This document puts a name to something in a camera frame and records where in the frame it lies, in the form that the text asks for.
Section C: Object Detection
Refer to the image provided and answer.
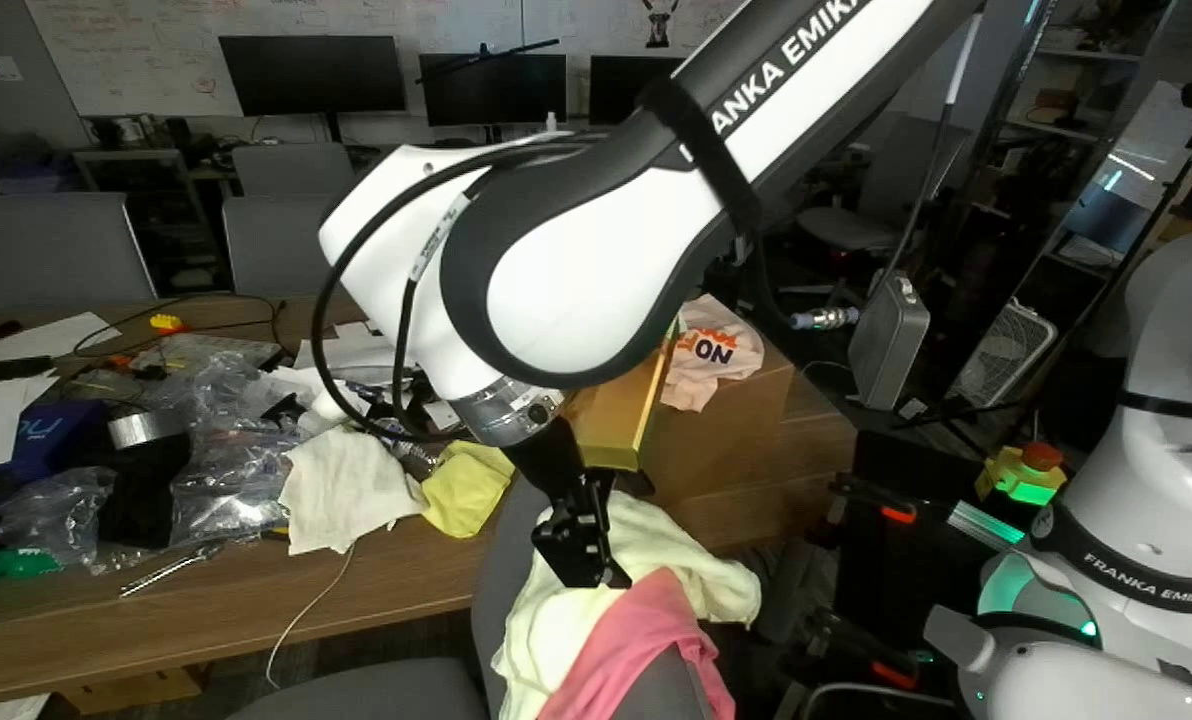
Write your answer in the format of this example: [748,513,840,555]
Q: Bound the light green towel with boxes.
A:
[486,485,768,720]

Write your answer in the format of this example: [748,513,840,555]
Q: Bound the white cloth on table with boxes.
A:
[281,430,419,555]

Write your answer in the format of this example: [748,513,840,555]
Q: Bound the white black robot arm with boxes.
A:
[318,0,1053,587]

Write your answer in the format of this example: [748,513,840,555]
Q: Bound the large cardboard box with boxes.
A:
[563,348,855,548]

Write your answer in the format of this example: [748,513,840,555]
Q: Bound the pink towel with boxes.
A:
[537,570,734,720]

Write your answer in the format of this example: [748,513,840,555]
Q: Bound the yellow cloth on table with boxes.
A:
[419,441,514,541]

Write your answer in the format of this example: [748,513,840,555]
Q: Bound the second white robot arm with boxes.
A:
[923,232,1192,720]

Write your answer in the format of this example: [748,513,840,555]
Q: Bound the clear plastic bags pile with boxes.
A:
[0,354,292,570]

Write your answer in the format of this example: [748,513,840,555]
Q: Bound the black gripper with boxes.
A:
[512,422,626,587]

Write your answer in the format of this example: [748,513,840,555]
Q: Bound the grey mesh office chair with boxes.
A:
[229,485,758,720]

